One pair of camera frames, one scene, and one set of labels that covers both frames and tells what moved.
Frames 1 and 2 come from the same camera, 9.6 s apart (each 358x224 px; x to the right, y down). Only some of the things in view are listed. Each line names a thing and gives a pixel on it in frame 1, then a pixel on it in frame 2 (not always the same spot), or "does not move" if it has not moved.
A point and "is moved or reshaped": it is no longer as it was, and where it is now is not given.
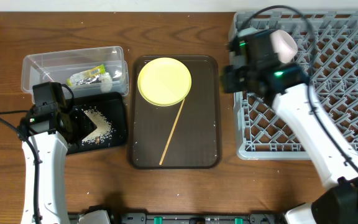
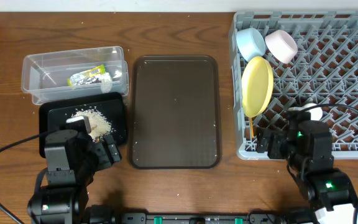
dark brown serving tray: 196,142 does not move
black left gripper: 81,127 -> 107,152
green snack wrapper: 86,77 does not move
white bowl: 283,45 does not move
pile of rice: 102,132 does not move
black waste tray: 112,106 does not move
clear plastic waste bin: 94,70 does not move
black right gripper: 225,79 -> 278,140
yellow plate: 164,81 is moved or reshaped
